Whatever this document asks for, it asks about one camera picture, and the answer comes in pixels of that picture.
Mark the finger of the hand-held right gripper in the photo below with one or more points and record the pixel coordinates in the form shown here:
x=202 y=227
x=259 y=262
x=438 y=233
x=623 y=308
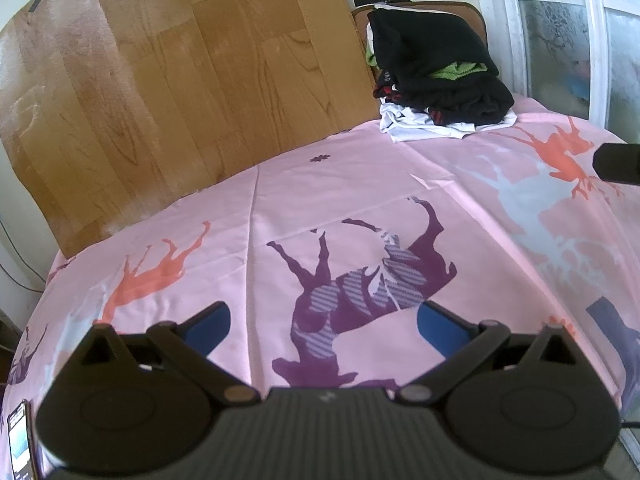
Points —
x=617 y=162

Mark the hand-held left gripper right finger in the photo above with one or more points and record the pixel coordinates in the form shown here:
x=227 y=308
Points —
x=440 y=325

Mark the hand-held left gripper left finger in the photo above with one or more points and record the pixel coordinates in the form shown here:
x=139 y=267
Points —
x=210 y=322

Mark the black and red garment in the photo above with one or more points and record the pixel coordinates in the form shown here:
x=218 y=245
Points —
x=480 y=105

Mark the pink printed bedsheet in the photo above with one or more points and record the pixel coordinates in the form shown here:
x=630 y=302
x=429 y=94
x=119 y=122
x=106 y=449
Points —
x=350 y=185

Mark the white garment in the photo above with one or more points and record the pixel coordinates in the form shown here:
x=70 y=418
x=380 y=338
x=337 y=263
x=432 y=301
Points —
x=405 y=130

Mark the smartphone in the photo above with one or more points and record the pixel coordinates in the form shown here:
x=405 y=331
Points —
x=21 y=440

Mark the wooden headboard panel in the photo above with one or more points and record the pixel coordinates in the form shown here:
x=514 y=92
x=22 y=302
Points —
x=175 y=85

